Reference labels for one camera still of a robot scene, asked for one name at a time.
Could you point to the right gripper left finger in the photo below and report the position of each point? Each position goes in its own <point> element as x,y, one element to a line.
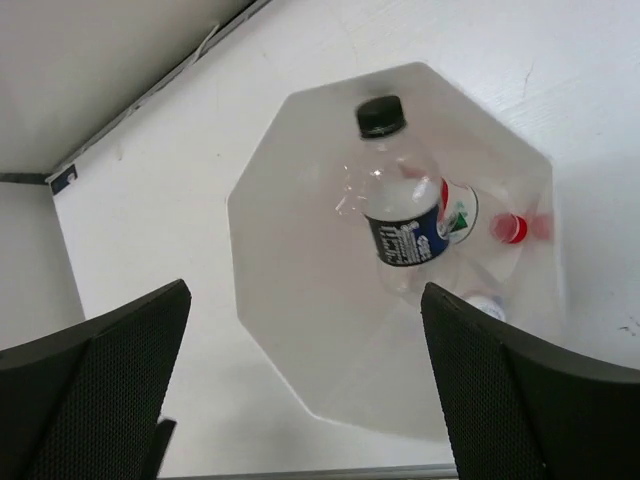
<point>85,402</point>

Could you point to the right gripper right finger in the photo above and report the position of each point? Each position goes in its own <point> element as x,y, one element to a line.
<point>519,407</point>

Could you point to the clear bottle blue orange label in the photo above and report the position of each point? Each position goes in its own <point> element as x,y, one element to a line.
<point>488,304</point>

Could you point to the clear bottle red cap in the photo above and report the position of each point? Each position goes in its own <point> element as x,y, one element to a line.
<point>453,234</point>

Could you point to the clear bottle black cap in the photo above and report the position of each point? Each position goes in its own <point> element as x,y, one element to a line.
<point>395,184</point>

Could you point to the white octagonal plastic bin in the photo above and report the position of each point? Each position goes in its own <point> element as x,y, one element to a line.
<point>306,278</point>

